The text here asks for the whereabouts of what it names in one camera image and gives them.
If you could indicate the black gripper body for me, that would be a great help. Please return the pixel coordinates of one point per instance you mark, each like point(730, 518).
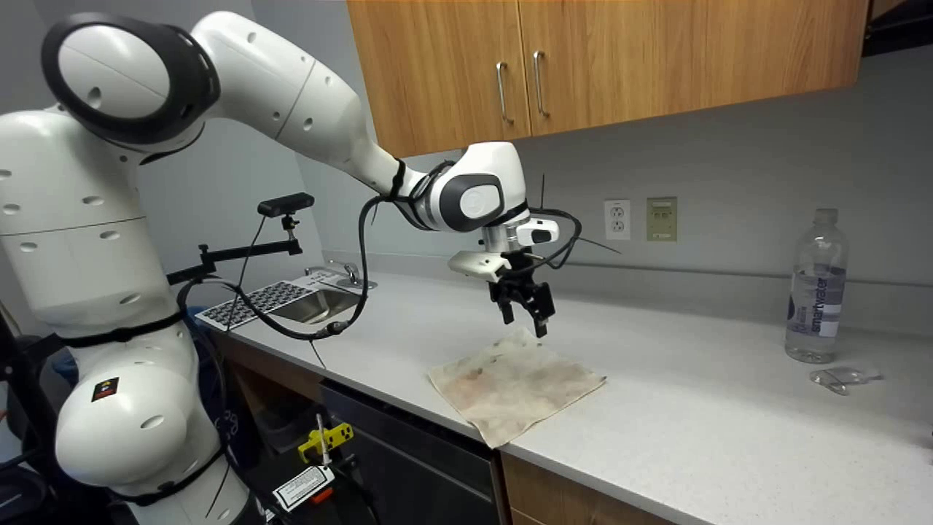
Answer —
point(522, 278)

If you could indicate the stained beige towel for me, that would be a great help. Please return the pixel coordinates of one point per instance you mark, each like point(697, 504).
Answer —
point(513, 389)

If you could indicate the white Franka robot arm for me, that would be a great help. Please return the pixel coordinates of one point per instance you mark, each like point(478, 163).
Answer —
point(293, 96)

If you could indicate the metal faucet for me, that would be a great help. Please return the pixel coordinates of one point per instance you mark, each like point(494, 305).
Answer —
point(340, 271)

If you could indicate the black dishwasher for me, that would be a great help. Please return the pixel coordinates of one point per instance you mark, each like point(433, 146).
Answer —
point(427, 467)

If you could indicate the wooden base cabinet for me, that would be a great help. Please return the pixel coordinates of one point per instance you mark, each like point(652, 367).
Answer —
point(564, 500)

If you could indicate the steel sink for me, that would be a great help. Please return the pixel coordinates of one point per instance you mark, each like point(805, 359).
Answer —
point(309, 305)

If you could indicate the yellow clamp tool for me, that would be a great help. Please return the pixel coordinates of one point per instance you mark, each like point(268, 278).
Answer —
point(325, 440)

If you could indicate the white box with red part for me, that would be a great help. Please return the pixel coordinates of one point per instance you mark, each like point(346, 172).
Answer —
point(303, 486)

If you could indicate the clear plastic water bottle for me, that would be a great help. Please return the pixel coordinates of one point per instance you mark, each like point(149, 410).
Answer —
point(818, 293)

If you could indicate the clear plastic wrapper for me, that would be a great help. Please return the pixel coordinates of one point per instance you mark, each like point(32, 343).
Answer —
point(844, 381)

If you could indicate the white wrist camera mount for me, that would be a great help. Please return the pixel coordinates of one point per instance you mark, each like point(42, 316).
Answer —
point(475, 262)

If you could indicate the white wall outlet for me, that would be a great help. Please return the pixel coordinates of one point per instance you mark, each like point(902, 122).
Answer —
point(615, 219)

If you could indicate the beige wall switch plate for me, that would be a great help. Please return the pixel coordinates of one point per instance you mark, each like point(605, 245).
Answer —
point(663, 219)

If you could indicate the wooden wall cabinet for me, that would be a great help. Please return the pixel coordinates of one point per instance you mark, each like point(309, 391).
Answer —
point(621, 60)

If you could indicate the black camera on jointed mount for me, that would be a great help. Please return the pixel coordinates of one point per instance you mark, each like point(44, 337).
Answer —
point(287, 206)

